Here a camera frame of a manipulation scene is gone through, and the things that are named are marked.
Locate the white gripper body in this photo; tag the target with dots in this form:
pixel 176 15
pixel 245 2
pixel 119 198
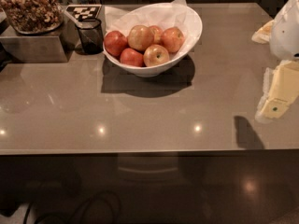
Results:
pixel 286 34

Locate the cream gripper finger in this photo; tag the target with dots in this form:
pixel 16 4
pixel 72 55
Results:
pixel 280 90
pixel 262 35

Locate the white ceramic bowl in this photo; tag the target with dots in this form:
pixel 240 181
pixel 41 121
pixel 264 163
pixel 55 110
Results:
pixel 192 30

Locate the back small red apple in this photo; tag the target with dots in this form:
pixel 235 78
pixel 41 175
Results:
pixel 157 31

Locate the front centre yellow-red apple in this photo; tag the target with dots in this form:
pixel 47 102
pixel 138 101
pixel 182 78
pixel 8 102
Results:
pixel 155 55

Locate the yellow-red apple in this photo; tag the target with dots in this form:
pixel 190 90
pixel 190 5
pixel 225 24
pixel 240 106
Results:
pixel 155 55
pixel 140 37

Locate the top centre yellow-red apple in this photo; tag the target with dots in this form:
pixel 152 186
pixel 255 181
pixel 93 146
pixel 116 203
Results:
pixel 140 37

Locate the white paper liner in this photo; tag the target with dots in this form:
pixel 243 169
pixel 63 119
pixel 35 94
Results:
pixel 165 15

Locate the black mesh cup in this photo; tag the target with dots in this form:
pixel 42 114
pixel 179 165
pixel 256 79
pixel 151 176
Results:
pixel 91 36

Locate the white utensil in cup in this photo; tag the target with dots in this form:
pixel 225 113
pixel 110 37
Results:
pixel 74 20

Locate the black white fiducial marker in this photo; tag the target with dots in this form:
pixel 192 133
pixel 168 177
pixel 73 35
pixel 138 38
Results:
pixel 84 12

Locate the grey metal box stand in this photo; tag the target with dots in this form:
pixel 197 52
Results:
pixel 52 47

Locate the glass jar of nuts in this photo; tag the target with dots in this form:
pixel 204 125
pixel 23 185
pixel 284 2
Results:
pixel 32 17

